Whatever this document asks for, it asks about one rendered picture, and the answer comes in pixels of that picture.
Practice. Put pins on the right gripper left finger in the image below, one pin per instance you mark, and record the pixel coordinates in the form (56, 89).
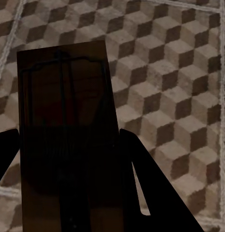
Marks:
(9, 146)

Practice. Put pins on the mousetrap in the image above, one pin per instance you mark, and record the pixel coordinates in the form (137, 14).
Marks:
(69, 140)

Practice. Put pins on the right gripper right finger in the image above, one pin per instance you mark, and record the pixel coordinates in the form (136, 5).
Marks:
(168, 212)

